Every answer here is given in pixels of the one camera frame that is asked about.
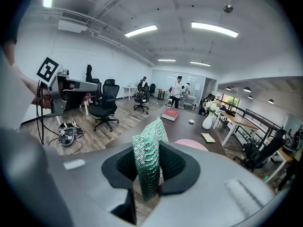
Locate wooden desk white legs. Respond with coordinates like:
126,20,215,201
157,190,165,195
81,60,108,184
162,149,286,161
219,110,259,148
264,138,294,183

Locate white ceiling air conditioner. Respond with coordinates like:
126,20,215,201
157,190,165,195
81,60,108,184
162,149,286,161
58,10,90,34

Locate black metal railing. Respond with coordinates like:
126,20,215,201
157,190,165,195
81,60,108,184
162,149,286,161
221,99,285,139

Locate grey domed backpack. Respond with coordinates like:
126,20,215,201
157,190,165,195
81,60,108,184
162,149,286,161
58,121,80,147

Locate white vase with flowers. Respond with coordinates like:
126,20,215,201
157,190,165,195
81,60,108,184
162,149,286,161
205,100,221,114

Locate pink plate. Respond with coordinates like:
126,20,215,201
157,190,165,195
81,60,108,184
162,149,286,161
174,138,209,152

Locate red hardcover book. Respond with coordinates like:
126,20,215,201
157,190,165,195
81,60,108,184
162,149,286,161
160,109,180,122

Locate white ceramic vase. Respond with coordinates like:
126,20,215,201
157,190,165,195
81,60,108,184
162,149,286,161
202,112,214,130

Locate green patterned sponge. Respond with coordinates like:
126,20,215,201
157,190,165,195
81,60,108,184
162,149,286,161
132,117,169,202

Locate yellow green sponge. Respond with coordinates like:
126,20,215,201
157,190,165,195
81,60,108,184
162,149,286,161
200,132,216,143

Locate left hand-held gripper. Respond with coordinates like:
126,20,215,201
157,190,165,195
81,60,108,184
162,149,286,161
36,57,98,116

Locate person's black clothing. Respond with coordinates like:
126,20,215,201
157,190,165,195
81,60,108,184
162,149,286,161
0,15,18,44

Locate person's left forearm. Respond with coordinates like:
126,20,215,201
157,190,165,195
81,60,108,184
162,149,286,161
3,40,52,110

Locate black backpack white stripes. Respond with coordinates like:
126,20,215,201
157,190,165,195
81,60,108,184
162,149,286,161
134,90,146,102

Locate person's left hand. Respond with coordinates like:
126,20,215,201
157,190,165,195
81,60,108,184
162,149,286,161
58,81,74,91

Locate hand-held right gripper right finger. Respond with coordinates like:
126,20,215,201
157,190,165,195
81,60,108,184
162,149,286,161
151,140,275,227

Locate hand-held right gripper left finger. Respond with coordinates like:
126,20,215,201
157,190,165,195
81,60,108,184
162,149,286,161
59,142,138,225

